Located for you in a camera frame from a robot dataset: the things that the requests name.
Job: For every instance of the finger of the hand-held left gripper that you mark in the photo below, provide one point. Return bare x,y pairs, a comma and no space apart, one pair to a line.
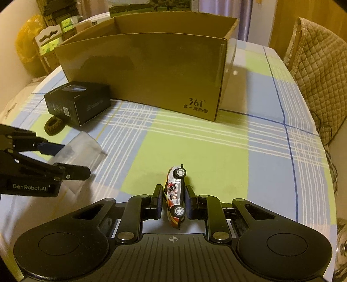
51,149
76,173

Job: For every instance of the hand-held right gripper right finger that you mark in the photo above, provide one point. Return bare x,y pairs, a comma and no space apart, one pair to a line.
190,203

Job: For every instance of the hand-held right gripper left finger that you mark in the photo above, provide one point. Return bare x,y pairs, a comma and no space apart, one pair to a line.
160,202

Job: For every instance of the white toy race car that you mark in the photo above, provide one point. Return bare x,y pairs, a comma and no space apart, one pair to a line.
176,189

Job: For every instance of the translucent plastic cup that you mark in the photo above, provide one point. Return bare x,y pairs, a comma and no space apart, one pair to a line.
81,151

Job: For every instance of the large brown cardboard box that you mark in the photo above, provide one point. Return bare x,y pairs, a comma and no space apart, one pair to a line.
149,76

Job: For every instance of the black product box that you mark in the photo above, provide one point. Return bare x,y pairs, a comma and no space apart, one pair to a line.
81,105

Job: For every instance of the plaid tablecloth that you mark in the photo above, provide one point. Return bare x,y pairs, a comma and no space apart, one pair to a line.
189,135

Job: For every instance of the white display carton green packets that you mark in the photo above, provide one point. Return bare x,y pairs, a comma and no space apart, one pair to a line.
48,46

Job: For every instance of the yellow plastic bag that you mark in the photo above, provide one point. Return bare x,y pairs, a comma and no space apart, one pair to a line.
29,46

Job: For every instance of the dark green printed box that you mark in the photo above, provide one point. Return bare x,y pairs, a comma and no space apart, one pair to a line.
141,8

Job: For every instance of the chair with quilted cover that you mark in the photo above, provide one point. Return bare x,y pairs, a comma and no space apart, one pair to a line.
320,67

